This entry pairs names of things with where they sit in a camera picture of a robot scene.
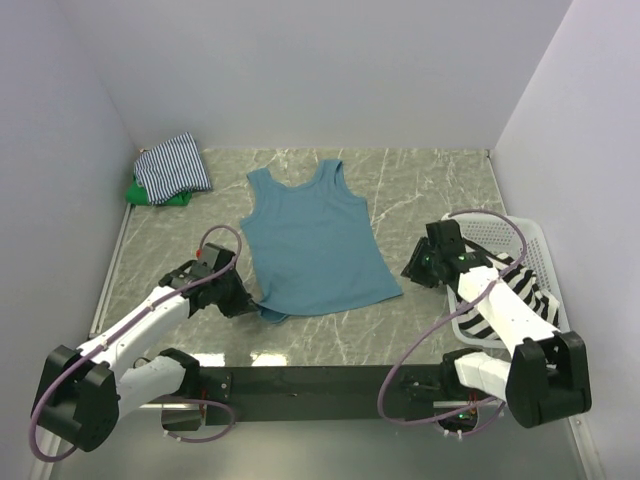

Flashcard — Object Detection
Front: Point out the black white striped top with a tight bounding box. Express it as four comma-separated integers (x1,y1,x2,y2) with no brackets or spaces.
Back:
452,265,561,347

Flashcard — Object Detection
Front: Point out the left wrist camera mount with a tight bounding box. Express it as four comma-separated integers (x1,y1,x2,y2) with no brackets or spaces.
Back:
196,243,217,264

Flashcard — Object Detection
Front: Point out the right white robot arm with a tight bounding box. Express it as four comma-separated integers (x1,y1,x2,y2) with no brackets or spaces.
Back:
402,219,592,428

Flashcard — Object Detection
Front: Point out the black base crossbar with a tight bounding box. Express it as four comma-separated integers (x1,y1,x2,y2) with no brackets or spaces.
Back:
200,365,454,422

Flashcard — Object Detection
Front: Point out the teal blue tank top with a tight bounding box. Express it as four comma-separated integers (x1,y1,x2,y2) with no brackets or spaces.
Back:
240,159,403,324

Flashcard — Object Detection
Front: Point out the white plastic laundry basket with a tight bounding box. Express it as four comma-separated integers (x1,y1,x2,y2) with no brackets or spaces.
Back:
451,213,570,349

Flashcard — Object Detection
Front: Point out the green folded top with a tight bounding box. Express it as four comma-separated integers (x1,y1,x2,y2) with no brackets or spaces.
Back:
123,174,193,207

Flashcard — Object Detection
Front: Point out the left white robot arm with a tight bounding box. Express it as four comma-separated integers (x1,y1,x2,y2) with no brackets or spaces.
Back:
29,243,257,460

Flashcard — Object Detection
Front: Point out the blue white striped folded top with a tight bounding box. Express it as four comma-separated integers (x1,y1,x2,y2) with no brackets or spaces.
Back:
133,132,213,206

